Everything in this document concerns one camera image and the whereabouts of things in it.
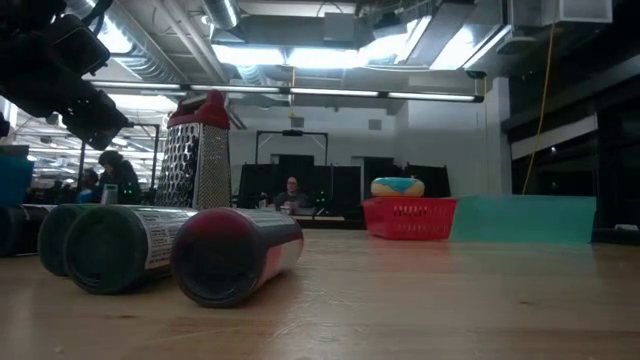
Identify silver ventilation duct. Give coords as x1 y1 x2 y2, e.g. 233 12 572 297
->
202 0 242 30

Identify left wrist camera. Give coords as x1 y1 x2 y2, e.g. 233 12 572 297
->
47 13 112 77

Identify black station frame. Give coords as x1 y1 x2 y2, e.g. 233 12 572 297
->
77 121 162 201
254 129 330 166

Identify background wooden desk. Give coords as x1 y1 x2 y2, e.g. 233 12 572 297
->
291 213 347 224

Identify red food colouring bottle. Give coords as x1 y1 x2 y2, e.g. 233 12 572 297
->
170 207 305 309

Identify black partition screens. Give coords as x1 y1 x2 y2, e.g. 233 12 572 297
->
237 153 451 211

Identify yellow cable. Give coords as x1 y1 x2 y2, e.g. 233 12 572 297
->
521 24 557 196

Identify person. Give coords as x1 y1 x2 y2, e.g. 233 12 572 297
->
78 168 102 204
273 175 315 211
97 149 142 206

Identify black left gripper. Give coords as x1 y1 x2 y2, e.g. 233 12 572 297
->
0 19 133 152

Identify blue plastic bin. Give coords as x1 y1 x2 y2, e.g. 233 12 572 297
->
0 144 35 207

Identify red plastic basket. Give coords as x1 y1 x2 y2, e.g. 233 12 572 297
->
361 196 459 242

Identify steel box grater red handle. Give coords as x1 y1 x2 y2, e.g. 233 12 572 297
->
154 89 232 210

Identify blue frosted toy donut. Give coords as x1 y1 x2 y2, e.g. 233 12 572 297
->
370 176 427 199

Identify teal plastic bin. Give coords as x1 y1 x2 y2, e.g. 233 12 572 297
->
448 194 598 246

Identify long ceiling light bar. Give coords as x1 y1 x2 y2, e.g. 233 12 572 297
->
89 79 485 104

